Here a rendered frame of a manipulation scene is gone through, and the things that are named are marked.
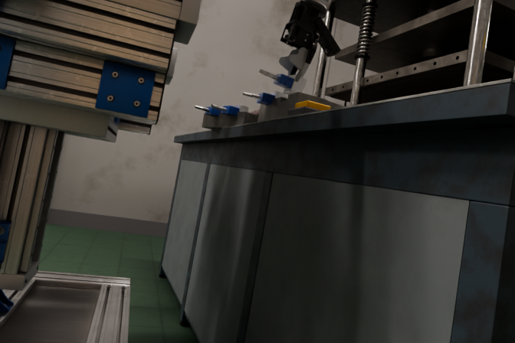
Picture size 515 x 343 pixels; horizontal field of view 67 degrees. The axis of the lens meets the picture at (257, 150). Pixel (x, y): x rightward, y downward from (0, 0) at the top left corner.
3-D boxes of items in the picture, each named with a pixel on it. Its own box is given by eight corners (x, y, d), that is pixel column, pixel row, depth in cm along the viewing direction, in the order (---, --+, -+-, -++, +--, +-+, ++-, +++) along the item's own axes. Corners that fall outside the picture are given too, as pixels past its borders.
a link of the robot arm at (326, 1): (323, 2, 113) (339, -4, 105) (318, 17, 113) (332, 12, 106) (302, -9, 110) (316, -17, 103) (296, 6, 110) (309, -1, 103)
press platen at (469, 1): (490, -2, 152) (492, -14, 152) (334, 59, 254) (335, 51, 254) (596, 48, 177) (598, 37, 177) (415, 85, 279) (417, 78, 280)
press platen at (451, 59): (476, 59, 149) (478, 46, 149) (324, 95, 251) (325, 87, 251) (592, 102, 176) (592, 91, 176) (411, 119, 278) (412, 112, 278)
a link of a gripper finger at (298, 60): (281, 75, 105) (290, 44, 107) (300, 83, 107) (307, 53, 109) (287, 72, 102) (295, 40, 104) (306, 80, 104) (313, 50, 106)
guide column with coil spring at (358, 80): (333, 227, 206) (370, -6, 215) (328, 226, 212) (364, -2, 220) (342, 229, 208) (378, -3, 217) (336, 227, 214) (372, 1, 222)
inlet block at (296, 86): (259, 80, 103) (266, 60, 103) (253, 80, 108) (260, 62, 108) (300, 97, 108) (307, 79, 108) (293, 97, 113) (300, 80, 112)
